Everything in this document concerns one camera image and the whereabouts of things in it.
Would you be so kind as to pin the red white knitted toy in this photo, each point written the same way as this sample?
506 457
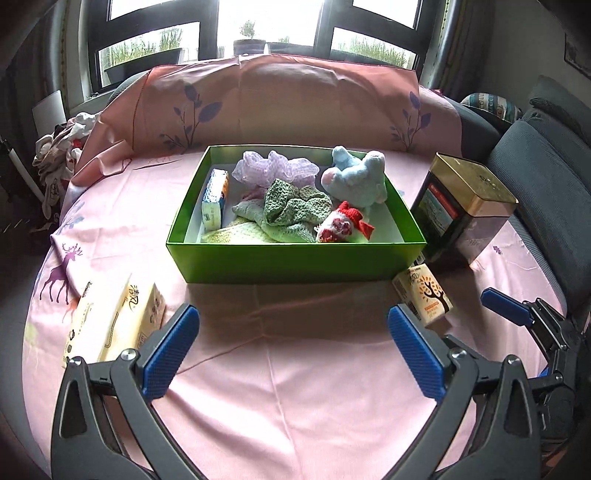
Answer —
341 226

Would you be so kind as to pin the dark tin box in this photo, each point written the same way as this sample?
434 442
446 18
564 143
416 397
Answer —
461 217

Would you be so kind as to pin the pink printed sheet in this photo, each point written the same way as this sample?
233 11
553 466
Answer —
300 369

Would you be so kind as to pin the pile of clothes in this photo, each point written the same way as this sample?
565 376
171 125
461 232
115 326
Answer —
60 147

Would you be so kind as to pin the green fluffy towel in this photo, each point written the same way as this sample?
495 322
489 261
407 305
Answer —
281 233

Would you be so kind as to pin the grey curtain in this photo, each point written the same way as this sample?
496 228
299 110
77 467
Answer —
76 50
457 46

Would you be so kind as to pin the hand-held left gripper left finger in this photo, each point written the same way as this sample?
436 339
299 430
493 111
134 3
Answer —
171 350

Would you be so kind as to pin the striped cushion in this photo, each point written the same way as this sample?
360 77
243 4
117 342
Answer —
489 106

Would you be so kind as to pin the purple mesh scrunchie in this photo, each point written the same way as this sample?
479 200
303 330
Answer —
277 166

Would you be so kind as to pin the green cardboard box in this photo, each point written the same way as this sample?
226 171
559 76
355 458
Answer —
277 263

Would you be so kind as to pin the grey fabric sofa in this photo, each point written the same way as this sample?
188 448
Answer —
531 161

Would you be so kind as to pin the blue plush bunny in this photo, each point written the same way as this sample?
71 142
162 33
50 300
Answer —
355 184

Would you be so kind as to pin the framed wall picture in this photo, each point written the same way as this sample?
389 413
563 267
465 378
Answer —
579 55

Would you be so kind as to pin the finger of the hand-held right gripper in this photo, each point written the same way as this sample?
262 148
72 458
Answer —
505 305

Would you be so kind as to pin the small tree print tissue pack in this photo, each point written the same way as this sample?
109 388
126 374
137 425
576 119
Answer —
425 290

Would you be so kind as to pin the long black planter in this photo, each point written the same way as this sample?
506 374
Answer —
291 47
138 64

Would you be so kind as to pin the blue tissue pack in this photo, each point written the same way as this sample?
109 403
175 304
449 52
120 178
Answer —
214 198

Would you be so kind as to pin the cream fluffy towel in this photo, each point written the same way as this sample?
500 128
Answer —
231 235

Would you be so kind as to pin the potted plant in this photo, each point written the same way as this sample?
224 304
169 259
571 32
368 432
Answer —
249 46

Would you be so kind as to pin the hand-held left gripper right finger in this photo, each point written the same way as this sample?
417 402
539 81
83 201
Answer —
415 350

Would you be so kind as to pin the cream tissue pack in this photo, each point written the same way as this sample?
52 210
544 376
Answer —
120 318

